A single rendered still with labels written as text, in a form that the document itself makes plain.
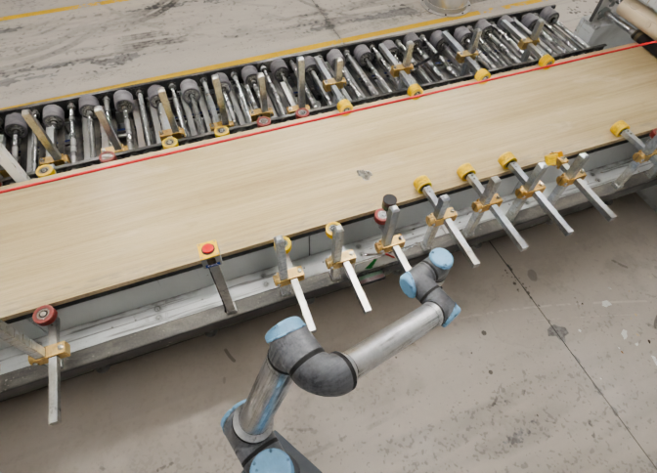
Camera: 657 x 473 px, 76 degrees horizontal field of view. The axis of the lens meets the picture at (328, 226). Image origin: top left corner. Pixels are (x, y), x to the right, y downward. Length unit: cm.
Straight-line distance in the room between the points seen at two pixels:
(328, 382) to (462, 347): 173
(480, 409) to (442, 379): 25
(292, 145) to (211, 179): 47
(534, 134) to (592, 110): 47
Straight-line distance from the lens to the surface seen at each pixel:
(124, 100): 292
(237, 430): 167
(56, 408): 198
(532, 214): 257
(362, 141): 237
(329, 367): 118
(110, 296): 214
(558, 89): 311
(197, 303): 217
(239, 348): 271
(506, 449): 275
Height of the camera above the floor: 253
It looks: 55 degrees down
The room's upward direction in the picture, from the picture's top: 3 degrees clockwise
